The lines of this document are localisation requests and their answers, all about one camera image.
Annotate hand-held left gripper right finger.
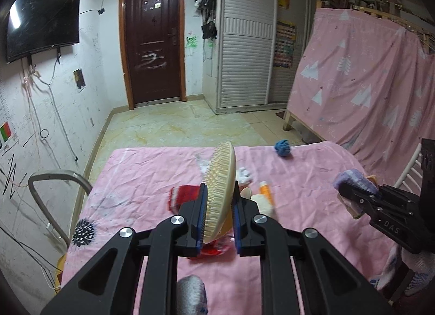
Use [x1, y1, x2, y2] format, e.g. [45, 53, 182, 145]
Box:
[232, 182, 398, 315]

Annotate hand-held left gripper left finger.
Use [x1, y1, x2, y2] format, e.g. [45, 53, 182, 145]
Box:
[40, 183, 209, 315]

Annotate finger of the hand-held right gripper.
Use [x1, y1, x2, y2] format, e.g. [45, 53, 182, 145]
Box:
[339, 182, 382, 216]

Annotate mauve fuzzy sock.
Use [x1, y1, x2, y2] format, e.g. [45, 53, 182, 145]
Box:
[333, 169, 379, 218]

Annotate cream ribbed knit cloth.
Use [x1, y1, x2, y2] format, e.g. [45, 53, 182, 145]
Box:
[241, 187, 276, 218]

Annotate yellow round brush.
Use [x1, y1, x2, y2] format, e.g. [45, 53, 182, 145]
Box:
[202, 141, 237, 244]

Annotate person's right hand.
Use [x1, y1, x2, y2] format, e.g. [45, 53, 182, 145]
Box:
[370, 245, 435, 298]

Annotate person's left hand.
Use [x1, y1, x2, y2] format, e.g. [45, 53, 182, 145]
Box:
[177, 275, 209, 315]

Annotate red printed packet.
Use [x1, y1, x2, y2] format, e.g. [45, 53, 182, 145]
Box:
[187, 233, 238, 261]

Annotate orange white tube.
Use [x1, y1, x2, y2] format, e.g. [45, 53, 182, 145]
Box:
[259, 181, 274, 205]

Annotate white metal chair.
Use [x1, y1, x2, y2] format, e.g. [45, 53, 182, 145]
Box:
[394, 147, 424, 188]

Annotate pink tablecloth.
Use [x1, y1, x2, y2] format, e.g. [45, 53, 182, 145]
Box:
[61, 141, 413, 315]

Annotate blue yarn ball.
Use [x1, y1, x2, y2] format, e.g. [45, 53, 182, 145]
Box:
[275, 139, 292, 158]

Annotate pink tree print curtain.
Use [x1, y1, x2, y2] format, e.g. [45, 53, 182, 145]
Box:
[287, 8, 435, 196]

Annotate white slatted wardrobe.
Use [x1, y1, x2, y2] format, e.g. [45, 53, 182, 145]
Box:
[202, 0, 318, 115]

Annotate colourful chart poster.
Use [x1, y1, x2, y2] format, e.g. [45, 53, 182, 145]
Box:
[274, 21, 297, 68]

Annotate dark brown door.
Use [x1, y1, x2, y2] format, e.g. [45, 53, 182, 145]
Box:
[119, 0, 187, 110]

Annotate hanging black bags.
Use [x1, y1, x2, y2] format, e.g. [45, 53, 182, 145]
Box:
[195, 0, 218, 40]

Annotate wooden bed frame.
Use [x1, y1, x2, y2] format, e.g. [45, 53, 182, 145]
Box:
[282, 0, 435, 132]

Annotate small wall picture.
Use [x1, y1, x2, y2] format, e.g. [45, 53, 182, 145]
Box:
[74, 68, 85, 93]

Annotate black wall television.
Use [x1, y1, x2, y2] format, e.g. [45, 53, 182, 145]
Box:
[6, 0, 81, 63]

